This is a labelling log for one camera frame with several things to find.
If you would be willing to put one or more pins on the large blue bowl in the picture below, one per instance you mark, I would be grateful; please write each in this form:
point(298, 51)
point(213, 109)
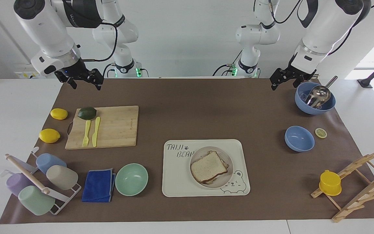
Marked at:
point(313, 109)

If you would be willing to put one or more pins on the blue plastic cup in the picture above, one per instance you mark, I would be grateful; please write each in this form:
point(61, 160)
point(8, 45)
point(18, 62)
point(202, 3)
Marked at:
point(49, 162)

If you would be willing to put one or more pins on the white power strip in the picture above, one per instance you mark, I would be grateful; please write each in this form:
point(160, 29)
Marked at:
point(28, 75)

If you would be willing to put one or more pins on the yellow lemon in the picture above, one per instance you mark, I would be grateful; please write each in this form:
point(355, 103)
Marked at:
point(49, 136)
point(58, 113)

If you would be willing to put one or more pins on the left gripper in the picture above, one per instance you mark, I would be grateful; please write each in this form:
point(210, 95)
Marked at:
point(300, 74)

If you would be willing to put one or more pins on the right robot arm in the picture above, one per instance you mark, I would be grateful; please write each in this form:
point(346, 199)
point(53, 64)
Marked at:
point(45, 29)

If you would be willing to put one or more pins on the wooden cutting board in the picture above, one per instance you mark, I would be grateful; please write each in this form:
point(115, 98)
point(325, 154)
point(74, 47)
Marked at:
point(115, 126)

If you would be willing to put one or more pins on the cream round plate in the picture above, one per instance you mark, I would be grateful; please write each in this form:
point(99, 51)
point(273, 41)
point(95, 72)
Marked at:
point(227, 162)

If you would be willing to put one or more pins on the yellow-green plastic knife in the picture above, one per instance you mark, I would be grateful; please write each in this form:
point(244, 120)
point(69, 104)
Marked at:
point(95, 133)

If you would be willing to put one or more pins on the blue folded cloth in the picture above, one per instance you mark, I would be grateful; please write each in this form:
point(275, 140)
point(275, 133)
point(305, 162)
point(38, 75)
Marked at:
point(97, 186)

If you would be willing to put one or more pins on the mint green plastic cup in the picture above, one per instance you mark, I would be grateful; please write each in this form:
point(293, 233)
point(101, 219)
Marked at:
point(36, 201)

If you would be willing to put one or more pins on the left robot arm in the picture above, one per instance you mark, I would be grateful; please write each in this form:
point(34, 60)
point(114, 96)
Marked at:
point(328, 29)

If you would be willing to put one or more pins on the lemon slice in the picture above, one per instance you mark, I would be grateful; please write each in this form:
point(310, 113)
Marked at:
point(320, 133)

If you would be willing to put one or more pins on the purple plastic cup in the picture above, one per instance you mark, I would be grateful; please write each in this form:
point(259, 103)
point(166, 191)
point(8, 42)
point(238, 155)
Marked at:
point(16, 184)

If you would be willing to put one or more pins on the yellow-green plastic fork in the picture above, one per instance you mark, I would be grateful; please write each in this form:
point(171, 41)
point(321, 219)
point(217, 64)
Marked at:
point(86, 133)

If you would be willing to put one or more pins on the cream silicone tray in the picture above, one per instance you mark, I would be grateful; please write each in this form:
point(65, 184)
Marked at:
point(177, 175)

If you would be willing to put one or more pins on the dark green avocado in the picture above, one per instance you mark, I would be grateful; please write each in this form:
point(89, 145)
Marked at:
point(87, 113)

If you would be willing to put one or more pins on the mint green bowl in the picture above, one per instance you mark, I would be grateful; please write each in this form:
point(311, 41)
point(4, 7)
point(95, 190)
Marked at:
point(131, 179)

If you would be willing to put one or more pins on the white cup rack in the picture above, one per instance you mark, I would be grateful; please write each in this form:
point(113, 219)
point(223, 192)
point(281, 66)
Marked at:
point(28, 174)

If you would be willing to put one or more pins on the beige plastic cup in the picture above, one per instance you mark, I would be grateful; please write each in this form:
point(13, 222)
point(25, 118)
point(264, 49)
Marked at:
point(63, 177)

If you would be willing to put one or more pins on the metal ladle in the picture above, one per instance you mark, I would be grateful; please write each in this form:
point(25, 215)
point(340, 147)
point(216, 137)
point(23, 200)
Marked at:
point(318, 95)

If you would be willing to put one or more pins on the small blue bowl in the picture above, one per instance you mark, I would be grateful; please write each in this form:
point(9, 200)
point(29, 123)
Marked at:
point(299, 139)

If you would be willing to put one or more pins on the bread slice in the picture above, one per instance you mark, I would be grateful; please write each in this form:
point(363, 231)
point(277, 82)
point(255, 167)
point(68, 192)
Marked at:
point(208, 167)
point(225, 165)

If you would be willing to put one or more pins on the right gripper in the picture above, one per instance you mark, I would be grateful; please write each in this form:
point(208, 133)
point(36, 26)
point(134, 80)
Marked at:
point(75, 69)

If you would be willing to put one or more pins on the wooden dish rack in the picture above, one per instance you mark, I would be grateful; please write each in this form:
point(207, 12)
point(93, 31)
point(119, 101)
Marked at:
point(365, 191)

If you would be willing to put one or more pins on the yellow plastic cup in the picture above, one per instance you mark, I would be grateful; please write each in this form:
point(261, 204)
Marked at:
point(330, 183)

